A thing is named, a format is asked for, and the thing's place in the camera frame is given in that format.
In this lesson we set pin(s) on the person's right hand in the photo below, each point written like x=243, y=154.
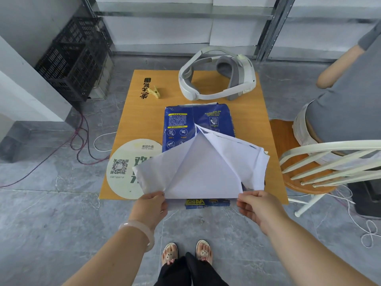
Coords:
x=262, y=209

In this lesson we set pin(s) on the person's left hand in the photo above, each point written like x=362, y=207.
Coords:
x=147, y=209

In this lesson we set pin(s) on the person's left thumb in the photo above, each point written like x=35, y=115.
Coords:
x=154, y=195

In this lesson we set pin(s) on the person's right thumb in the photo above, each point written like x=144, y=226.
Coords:
x=248, y=195

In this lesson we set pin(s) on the person's left forearm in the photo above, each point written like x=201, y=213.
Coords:
x=110, y=259

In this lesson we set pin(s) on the person's right forearm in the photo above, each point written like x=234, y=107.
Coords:
x=309, y=256

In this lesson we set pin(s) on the white printed paper sheet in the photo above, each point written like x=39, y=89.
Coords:
x=244, y=157

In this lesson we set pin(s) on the round pale yellow card fan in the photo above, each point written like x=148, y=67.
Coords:
x=122, y=169

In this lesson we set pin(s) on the beige bear sandal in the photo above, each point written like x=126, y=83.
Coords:
x=170, y=254
x=204, y=251

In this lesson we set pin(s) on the wooden chair with white back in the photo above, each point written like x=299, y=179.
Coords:
x=285, y=136

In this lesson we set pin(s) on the blue paper ream package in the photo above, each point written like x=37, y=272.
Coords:
x=190, y=122

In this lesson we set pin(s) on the black trousers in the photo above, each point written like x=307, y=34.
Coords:
x=193, y=272

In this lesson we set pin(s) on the yellow plastic clip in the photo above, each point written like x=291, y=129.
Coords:
x=154, y=92

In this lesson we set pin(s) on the white grey headset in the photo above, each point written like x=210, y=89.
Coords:
x=190, y=83

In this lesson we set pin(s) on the black floor unit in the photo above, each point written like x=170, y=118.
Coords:
x=367, y=199

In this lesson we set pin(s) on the black plastic crate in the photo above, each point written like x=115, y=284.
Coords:
x=79, y=31
x=71, y=71

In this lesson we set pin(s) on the grey metal shelf rack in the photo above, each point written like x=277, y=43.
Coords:
x=268, y=29

